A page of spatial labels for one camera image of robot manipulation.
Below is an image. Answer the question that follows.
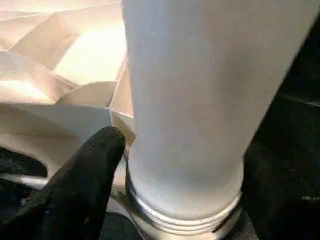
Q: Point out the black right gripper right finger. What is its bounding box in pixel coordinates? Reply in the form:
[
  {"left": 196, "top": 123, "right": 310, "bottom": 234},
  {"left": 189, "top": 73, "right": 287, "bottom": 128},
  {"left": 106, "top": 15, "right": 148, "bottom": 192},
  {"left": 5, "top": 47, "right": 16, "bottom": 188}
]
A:
[{"left": 241, "top": 139, "right": 320, "bottom": 240}]

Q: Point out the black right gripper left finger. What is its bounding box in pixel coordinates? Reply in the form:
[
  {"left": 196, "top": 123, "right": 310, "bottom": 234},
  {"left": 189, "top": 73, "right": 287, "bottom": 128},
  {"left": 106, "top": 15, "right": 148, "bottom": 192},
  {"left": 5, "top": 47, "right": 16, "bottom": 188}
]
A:
[{"left": 0, "top": 125, "right": 127, "bottom": 240}]

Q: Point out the white plastic table top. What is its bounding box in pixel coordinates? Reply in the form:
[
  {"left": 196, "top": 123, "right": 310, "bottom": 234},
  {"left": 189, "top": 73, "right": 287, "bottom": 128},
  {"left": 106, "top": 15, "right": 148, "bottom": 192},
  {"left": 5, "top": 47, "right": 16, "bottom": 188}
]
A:
[{"left": 0, "top": 0, "right": 138, "bottom": 211}]

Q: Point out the white plastic table leg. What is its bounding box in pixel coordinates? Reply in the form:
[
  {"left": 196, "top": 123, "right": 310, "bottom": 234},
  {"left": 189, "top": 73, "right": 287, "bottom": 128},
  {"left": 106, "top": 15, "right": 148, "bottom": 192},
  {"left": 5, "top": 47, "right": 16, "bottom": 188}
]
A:
[{"left": 121, "top": 0, "right": 320, "bottom": 240}]

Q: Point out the black plastic mat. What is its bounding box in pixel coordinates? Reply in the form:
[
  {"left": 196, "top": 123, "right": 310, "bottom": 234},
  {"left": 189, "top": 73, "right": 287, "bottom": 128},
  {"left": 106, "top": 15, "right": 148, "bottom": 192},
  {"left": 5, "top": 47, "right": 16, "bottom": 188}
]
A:
[{"left": 0, "top": 12, "right": 320, "bottom": 240}]

